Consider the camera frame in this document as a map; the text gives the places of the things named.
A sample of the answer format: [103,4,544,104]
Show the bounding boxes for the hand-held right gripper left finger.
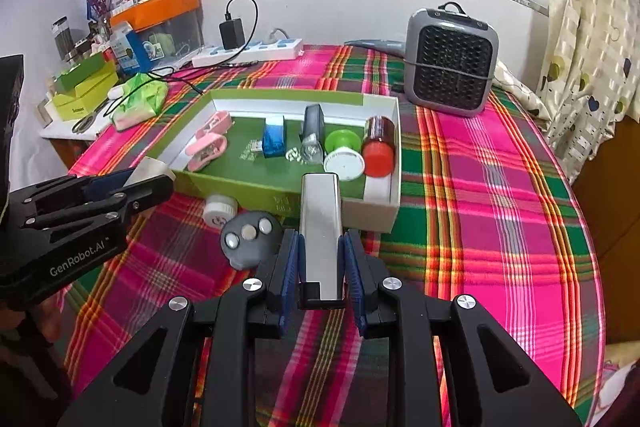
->
[57,229,303,427]

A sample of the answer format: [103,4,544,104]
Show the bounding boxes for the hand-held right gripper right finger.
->
[340,229,583,427]

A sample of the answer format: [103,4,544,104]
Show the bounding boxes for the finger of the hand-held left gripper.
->
[22,174,175,234]
[9,168,142,228]

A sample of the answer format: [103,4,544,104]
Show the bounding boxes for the white card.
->
[122,157,176,188]

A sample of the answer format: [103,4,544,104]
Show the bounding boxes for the grey key fob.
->
[220,212,282,271]

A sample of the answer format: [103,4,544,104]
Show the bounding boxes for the silver metal box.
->
[297,173,346,310]

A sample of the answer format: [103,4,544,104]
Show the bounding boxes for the pink plastic case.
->
[195,112,232,140]
[186,133,228,172]

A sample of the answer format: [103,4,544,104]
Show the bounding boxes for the white ridged cap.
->
[202,193,239,230]

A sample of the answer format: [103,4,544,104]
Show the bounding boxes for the green cardboard box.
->
[170,88,401,235]

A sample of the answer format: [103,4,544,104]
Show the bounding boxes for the green white bottle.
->
[322,129,366,182]

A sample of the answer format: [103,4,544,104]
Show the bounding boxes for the red cap brown bottle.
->
[361,116,398,178]

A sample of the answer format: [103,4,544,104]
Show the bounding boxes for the blue clear flash drive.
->
[247,116,286,159]

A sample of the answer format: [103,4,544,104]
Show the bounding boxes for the scissors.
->
[71,99,113,134]

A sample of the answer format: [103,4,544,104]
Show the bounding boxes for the large yellow-green box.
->
[44,74,121,122]

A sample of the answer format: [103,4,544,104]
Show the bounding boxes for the green plastic bag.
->
[111,73,169,130]

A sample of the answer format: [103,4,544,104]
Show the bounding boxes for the small yellow-green box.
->
[54,54,118,94]

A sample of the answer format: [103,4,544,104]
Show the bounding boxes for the plaid blanket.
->
[62,44,608,427]

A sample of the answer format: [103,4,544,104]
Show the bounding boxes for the blue carton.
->
[109,21,146,72]

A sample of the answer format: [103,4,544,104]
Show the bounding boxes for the dark glass jar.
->
[52,17,76,58]

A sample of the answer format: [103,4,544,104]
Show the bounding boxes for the orange lid storage bin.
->
[109,0,203,62]

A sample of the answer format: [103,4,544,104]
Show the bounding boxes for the black charger adapter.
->
[219,18,246,51]

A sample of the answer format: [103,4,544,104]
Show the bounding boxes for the white power strip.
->
[191,38,305,68]

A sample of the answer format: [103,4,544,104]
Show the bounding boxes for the grey fan heater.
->
[402,3,500,118]

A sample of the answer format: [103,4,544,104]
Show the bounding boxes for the spotted white cloth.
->
[492,59,551,122]

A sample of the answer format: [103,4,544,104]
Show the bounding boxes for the wooden cabinet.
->
[570,107,640,348]

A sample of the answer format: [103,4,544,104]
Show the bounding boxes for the spotted curtain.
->
[530,0,640,188]

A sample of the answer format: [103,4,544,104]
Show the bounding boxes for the black charger cable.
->
[150,0,261,98]

